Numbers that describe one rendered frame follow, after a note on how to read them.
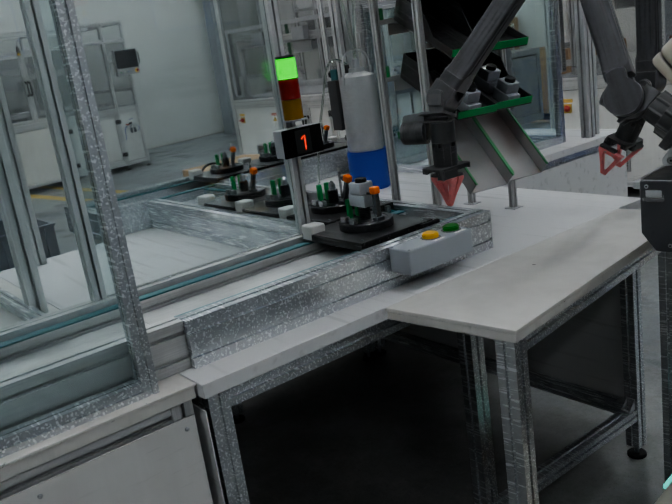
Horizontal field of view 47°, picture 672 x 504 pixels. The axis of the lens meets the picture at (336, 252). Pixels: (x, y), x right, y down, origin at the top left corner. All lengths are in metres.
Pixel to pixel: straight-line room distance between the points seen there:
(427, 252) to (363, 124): 1.23
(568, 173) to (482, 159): 1.25
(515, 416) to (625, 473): 1.10
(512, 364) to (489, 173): 0.76
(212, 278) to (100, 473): 0.58
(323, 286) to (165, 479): 0.52
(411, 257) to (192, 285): 0.51
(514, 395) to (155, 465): 0.71
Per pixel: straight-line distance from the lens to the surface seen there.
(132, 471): 1.50
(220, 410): 1.54
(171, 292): 1.81
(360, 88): 2.93
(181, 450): 1.53
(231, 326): 1.58
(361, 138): 2.95
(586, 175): 3.54
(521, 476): 1.71
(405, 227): 1.92
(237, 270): 1.88
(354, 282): 1.75
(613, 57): 1.72
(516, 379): 1.60
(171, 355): 1.54
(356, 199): 1.96
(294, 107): 1.95
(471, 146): 2.24
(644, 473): 2.71
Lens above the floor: 1.45
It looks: 15 degrees down
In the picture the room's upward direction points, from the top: 8 degrees counter-clockwise
